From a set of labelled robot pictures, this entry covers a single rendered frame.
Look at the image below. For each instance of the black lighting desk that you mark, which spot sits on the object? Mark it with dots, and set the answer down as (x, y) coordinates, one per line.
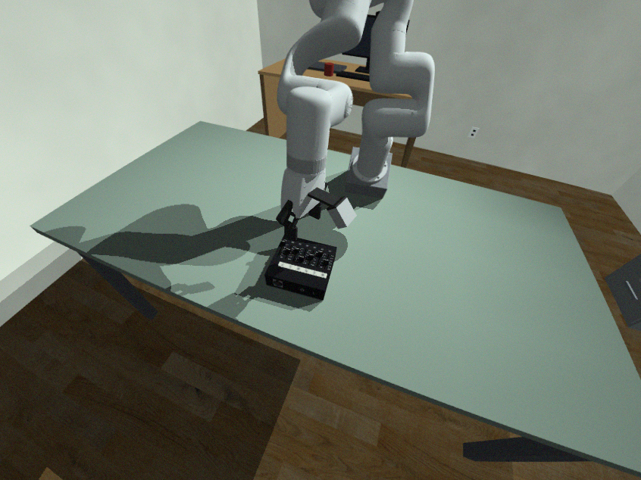
(302, 267)

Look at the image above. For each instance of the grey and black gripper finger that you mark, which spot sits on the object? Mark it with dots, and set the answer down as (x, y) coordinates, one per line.
(290, 228)
(315, 212)

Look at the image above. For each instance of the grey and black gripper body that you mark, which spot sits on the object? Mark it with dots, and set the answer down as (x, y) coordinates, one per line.
(296, 186)

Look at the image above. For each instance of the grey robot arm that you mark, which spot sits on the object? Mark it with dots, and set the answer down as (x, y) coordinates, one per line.
(311, 111)

